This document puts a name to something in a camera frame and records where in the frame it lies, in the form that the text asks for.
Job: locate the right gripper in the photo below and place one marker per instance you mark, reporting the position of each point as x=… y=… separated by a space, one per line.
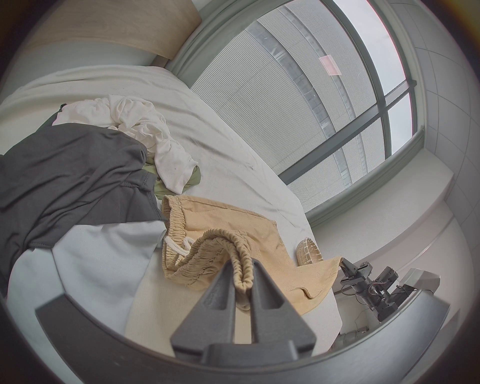
x=358 y=287

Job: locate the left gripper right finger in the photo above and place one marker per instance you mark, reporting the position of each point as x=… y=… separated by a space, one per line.
x=277 y=318

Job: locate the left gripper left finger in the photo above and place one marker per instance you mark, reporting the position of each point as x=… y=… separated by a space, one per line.
x=210 y=315

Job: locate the tan shorts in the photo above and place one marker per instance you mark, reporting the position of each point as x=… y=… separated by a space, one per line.
x=232 y=225

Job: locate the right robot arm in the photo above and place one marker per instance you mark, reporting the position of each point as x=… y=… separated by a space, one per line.
x=386 y=296

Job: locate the round woven basket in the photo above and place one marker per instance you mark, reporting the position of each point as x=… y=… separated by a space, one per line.
x=309 y=253

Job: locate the pale blue garment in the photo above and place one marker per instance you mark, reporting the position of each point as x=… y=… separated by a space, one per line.
x=97 y=262

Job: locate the green garment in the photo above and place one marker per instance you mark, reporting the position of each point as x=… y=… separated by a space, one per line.
x=193 y=180

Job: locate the bed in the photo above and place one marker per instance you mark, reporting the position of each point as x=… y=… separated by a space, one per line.
x=225 y=157

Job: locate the black garment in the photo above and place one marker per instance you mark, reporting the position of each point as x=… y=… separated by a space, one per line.
x=67 y=180

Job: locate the white garment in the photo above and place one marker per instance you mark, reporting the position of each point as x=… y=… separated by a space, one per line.
x=142 y=120

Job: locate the window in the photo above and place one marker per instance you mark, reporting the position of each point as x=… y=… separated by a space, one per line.
x=281 y=93

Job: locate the grey-green curtain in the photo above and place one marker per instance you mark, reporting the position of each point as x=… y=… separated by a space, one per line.
x=213 y=33

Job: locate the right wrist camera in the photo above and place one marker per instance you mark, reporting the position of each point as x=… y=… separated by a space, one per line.
x=365 y=269

